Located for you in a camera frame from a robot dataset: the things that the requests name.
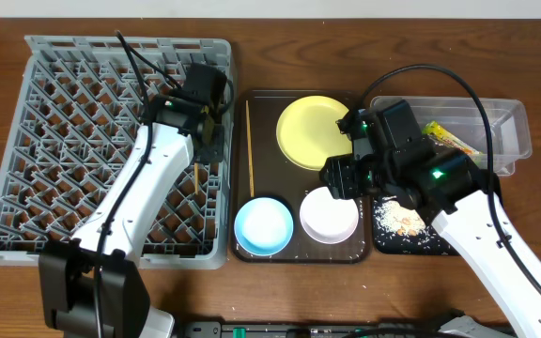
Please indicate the blue bowl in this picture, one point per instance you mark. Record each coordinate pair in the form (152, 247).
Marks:
(263, 226)

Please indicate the clear plastic waste bin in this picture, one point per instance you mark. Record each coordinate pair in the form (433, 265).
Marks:
(508, 125)

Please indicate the black waste tray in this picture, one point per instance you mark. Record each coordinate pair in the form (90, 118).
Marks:
(427, 243)

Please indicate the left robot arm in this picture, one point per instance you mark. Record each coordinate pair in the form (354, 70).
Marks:
(91, 286)

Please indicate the yellow plate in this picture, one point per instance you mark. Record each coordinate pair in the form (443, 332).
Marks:
(307, 131)

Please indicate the brown serving tray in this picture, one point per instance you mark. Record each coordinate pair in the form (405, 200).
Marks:
(279, 178)

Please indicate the black equipment at table edge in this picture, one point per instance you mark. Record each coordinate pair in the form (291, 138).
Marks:
(452, 322)

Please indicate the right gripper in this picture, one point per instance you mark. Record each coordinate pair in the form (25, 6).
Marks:
(340, 176)

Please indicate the white bowl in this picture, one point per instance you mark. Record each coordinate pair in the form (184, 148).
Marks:
(328, 220)

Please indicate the wooden chopstick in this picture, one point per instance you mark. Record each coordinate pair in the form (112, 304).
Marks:
(249, 150)
(196, 178)

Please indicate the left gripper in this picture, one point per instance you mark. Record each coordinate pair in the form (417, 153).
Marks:
(216, 148)

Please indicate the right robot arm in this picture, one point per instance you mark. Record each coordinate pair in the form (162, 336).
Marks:
(391, 157)

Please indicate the green yellow snack wrapper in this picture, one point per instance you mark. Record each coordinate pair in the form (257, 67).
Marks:
(443, 137)

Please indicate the grey dishwasher rack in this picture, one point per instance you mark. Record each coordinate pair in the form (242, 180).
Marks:
(75, 121)

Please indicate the pile of rice and nuts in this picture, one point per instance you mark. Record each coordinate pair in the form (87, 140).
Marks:
(394, 219)

